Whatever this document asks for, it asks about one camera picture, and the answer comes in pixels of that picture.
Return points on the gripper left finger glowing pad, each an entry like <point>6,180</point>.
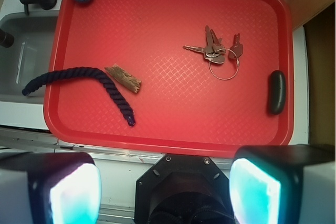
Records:
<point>49,188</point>

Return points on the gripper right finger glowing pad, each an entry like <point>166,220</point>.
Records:
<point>283,184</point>

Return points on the dark grey oblong case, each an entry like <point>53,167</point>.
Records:
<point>276,92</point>

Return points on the brown wood piece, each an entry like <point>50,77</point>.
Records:
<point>126,79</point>

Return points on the grey sink basin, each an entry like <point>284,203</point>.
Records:
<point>29,55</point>

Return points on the red plastic tray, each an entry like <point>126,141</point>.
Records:
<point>181,107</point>

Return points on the bunch of silver keys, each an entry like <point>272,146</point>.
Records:
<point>215,52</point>

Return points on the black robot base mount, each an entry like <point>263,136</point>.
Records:
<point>183,189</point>

